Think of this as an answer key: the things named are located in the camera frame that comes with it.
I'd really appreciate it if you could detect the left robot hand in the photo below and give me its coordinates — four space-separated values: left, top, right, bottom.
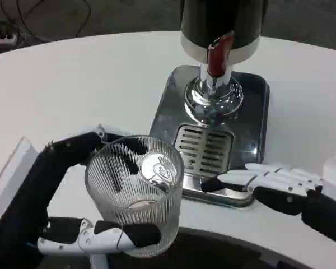
0 124 162 269

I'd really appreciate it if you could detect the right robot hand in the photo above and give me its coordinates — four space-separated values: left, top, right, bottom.
200 158 336 250

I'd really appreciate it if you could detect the clear ribbed glass cup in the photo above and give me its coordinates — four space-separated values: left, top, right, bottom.
85 135 185 257

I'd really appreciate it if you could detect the slotted steel tray grid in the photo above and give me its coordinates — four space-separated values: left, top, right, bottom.
173 124 235 178

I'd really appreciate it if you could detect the steel drip tray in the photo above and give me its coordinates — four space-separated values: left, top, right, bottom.
148 64 270 208

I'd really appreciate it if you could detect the white power strip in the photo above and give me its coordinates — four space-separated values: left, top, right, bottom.
0 26 18 44

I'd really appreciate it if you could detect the black drink dispenser, chrome stand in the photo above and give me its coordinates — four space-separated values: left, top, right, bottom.
180 0 263 126

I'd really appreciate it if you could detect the red tap handle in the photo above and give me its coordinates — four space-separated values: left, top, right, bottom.
207 31 235 78

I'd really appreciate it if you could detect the black cable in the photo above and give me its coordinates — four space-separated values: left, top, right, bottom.
0 0 92 43

